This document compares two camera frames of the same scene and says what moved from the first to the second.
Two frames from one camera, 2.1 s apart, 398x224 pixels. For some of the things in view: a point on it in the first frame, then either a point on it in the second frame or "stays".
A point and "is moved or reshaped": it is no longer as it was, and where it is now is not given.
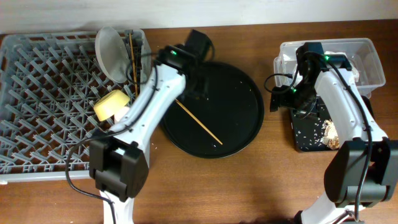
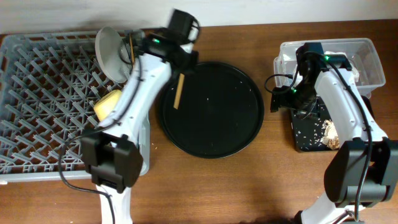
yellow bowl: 111,104 stays
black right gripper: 280,97 stays
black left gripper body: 201,89 to 191,63
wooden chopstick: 198,121 is moved or reshaped
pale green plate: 112,54 stays
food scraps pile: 331,139 stays
